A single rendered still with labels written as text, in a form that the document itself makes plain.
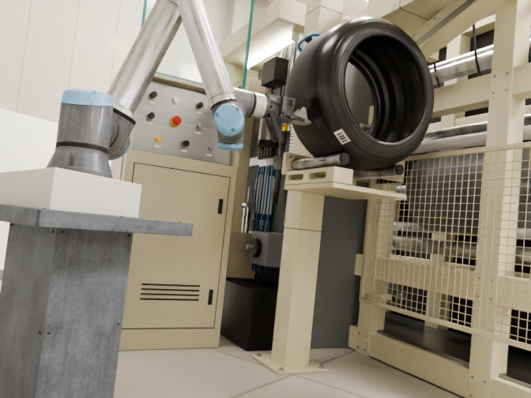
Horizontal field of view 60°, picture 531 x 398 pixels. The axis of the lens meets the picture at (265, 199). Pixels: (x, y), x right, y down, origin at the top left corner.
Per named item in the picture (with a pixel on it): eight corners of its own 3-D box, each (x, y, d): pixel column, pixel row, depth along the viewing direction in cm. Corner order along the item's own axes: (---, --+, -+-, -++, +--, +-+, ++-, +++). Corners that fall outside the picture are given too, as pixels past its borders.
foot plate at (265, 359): (250, 356, 218) (250, 351, 218) (298, 354, 231) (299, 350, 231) (278, 375, 194) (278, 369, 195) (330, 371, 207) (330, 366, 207)
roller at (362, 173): (344, 180, 217) (341, 171, 217) (352, 176, 219) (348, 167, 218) (398, 177, 187) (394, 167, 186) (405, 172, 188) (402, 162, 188)
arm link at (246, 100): (212, 114, 163) (214, 88, 164) (244, 122, 169) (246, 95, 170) (222, 108, 155) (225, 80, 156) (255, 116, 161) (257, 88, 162)
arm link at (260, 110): (255, 114, 161) (243, 119, 170) (267, 118, 163) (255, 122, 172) (257, 89, 162) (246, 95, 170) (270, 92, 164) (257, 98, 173)
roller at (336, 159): (300, 170, 206) (291, 170, 204) (300, 160, 206) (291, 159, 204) (349, 164, 175) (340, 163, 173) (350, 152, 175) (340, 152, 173)
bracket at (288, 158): (280, 174, 204) (283, 152, 205) (352, 186, 223) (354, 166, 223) (284, 174, 201) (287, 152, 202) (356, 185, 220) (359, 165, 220)
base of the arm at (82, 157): (58, 171, 126) (62, 136, 127) (35, 177, 140) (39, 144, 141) (123, 182, 139) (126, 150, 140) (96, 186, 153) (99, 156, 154)
